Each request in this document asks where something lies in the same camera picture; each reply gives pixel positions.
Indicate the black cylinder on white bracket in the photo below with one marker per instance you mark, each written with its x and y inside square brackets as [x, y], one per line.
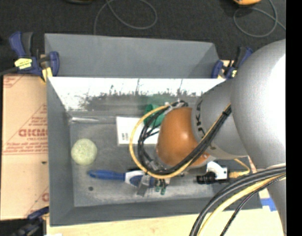
[210, 177]

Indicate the green cup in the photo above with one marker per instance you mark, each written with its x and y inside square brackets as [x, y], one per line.
[151, 108]

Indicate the blue and white brush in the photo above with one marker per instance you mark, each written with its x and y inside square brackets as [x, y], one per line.
[106, 175]

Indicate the grey metal bin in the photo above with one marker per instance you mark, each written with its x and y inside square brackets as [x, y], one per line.
[111, 195]

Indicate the brown cardboard board red print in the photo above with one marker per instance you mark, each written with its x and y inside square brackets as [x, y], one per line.
[23, 122]

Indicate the white flat box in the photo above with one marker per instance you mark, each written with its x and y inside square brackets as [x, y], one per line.
[125, 129]

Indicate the pale green ball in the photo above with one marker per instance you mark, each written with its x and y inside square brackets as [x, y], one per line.
[84, 152]

